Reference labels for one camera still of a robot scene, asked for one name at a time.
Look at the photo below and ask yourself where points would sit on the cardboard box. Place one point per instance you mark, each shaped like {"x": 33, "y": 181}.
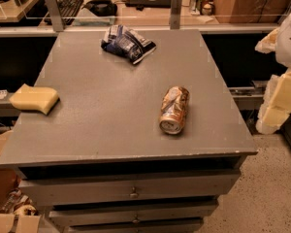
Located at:
{"x": 15, "y": 216}

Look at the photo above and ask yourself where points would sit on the metal bracket post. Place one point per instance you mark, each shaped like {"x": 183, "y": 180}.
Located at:
{"x": 175, "y": 14}
{"x": 55, "y": 16}

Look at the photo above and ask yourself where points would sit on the left metal bracket post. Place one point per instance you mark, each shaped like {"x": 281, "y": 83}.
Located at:
{"x": 55, "y": 16}

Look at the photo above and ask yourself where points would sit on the black keyboard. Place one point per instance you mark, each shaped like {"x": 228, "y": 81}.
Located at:
{"x": 68, "y": 9}

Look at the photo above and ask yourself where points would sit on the right metal bracket post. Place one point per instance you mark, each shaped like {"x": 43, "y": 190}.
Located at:
{"x": 175, "y": 14}

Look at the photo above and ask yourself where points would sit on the yellow sponge block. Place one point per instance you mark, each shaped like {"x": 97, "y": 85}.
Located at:
{"x": 32, "y": 98}

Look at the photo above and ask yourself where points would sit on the grey drawer cabinet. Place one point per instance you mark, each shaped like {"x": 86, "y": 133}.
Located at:
{"x": 98, "y": 162}

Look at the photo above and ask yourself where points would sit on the crushed orange soda can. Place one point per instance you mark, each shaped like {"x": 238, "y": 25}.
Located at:
{"x": 174, "y": 110}

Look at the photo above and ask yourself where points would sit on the black laptop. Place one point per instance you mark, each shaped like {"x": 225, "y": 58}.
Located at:
{"x": 149, "y": 3}

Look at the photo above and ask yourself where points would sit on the black headphones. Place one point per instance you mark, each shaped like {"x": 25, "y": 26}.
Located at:
{"x": 102, "y": 8}

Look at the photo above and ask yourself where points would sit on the blue chip bag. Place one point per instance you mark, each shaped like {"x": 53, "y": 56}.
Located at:
{"x": 126, "y": 42}

